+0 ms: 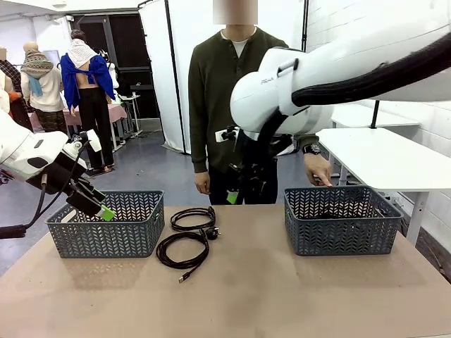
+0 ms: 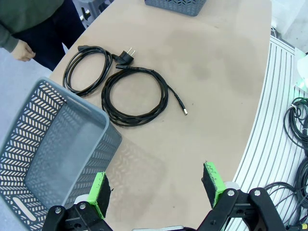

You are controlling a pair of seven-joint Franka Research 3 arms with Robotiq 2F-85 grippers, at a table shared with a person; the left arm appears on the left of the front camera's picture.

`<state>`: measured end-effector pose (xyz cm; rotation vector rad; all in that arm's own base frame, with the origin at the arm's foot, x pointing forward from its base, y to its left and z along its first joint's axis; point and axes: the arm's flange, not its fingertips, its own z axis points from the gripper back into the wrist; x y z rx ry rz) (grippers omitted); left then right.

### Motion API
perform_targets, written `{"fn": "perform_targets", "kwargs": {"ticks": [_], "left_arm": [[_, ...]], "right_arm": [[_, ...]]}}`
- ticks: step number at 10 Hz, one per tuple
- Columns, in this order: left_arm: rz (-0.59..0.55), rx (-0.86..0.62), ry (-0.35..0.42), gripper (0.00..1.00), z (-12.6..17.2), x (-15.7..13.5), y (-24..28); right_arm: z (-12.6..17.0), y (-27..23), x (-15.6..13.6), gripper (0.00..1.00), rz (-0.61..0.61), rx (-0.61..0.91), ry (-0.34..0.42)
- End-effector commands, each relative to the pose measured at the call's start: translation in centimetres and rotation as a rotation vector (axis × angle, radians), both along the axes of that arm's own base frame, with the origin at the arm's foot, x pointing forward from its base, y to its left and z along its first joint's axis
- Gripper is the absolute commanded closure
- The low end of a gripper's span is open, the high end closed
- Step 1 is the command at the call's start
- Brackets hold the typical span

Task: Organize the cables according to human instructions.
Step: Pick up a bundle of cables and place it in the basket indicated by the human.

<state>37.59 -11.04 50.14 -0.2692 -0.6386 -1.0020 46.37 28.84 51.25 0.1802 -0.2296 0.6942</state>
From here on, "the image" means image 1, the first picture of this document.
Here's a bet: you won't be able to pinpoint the dark glass doorway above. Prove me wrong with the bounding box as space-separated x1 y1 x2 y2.
68 13 161 121

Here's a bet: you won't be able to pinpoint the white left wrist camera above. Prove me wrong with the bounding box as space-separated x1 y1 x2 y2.
72 129 103 153

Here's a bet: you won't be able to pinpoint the mannequin in blue shirt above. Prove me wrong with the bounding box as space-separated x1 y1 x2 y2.
59 29 117 174

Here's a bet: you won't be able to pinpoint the black tripod stand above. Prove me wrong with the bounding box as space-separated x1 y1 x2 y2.
369 100 382 130

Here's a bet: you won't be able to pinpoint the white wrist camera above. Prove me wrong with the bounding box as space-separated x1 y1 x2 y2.
214 125 241 143
72 129 103 153

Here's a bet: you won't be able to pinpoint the right arm black cable sleeve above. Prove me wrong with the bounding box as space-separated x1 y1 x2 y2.
259 33 451 142

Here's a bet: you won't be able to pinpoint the person in green sweater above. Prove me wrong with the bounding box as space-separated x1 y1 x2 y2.
187 0 322 206

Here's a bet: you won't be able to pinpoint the person's left forearm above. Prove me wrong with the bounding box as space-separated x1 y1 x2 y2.
295 134 321 149

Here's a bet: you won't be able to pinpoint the large white table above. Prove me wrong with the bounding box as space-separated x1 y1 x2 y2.
316 127 451 246

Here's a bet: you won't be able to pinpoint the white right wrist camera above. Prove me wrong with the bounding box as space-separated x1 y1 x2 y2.
214 125 241 143

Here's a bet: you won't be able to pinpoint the grey plastic lattice basket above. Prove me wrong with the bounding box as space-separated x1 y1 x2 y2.
45 190 166 259
283 185 404 257

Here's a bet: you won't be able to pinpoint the white backdrop screen black frame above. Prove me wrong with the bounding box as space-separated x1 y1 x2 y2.
138 0 309 156

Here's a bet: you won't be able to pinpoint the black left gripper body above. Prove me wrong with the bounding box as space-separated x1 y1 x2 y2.
45 154 89 195

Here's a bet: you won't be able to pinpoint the person's right hand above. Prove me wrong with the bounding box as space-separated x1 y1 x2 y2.
194 171 211 195

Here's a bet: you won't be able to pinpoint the person's right forearm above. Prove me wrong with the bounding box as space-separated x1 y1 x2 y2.
189 123 210 173

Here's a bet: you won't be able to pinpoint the person's left hand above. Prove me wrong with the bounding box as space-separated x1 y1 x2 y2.
303 152 333 188

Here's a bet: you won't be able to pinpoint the mannequin with patterned scarf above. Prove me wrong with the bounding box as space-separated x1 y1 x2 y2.
20 41 70 134

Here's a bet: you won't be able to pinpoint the black braided USB cable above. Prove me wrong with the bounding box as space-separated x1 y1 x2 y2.
155 230 211 284

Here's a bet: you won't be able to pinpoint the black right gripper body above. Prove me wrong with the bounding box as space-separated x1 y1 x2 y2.
234 132 280 170

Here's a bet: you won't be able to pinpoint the black cable angled plug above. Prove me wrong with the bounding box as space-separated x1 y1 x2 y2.
314 210 364 221

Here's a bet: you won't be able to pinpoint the left arm black cable sleeve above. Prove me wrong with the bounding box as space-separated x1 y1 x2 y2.
0 224 27 240

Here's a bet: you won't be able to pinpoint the thin black left wrist cable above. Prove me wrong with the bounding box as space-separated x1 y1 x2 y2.
24 140 89 230

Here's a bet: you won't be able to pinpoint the black power cable round plug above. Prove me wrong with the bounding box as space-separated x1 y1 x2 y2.
170 206 222 241

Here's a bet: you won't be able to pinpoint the small white desk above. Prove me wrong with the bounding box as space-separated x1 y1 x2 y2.
118 93 144 139

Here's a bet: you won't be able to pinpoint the white bare mannequin torso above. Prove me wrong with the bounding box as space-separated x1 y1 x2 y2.
99 49 121 104

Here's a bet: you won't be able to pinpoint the small white table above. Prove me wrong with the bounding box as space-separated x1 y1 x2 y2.
330 103 422 130

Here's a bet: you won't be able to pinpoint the person in plaid scarf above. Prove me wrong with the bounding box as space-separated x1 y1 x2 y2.
0 46 35 132

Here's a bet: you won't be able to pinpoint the arm black cable sleeve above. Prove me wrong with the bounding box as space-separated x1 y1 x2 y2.
259 33 451 142
0 224 27 240

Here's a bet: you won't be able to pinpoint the table with pink cloth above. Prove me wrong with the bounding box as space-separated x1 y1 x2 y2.
30 103 128 144

